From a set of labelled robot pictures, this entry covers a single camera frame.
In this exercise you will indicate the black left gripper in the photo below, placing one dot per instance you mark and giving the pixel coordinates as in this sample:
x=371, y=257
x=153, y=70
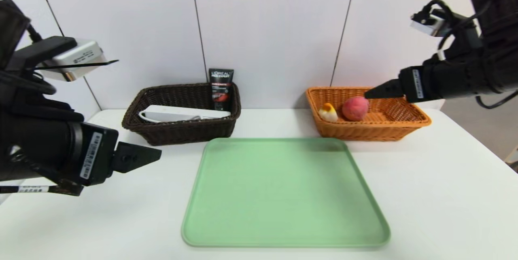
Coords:
x=96, y=155

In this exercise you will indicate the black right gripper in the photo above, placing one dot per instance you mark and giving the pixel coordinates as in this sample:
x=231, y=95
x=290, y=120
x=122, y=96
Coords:
x=414, y=84

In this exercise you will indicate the red peach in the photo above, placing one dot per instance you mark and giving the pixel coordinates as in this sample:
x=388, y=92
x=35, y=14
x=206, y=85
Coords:
x=355, y=108

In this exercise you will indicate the cream bun with orange top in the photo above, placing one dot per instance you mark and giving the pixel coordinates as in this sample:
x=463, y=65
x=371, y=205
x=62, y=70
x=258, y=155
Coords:
x=328, y=113

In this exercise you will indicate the black face wash tube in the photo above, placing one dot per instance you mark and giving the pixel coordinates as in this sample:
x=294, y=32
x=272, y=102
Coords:
x=220, y=90

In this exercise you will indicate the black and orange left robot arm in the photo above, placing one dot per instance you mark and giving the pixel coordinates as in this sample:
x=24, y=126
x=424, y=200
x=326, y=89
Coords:
x=28, y=130

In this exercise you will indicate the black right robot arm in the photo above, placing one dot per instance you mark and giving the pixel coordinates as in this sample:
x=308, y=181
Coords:
x=489, y=29

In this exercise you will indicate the orange wicker basket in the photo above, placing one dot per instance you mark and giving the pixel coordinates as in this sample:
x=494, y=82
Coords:
x=384, y=128

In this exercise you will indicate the dark brown wicker basket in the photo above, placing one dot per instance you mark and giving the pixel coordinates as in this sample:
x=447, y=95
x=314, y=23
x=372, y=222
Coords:
x=182, y=132

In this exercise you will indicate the thin black zip tie tail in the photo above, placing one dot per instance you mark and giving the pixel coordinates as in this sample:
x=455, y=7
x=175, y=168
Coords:
x=93, y=63

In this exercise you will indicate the dark background object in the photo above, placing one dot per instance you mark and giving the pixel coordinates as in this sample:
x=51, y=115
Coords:
x=514, y=157

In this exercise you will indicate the light green plastic tray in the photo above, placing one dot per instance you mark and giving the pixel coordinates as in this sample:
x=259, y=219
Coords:
x=283, y=195

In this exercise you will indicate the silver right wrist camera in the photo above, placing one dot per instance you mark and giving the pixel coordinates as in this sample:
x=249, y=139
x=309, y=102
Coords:
x=429, y=23

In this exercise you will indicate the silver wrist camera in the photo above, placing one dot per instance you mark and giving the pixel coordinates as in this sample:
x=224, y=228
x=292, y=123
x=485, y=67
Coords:
x=77, y=60
x=429, y=23

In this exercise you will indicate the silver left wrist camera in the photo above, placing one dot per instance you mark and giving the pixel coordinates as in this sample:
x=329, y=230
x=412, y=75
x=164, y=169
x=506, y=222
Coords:
x=77, y=60

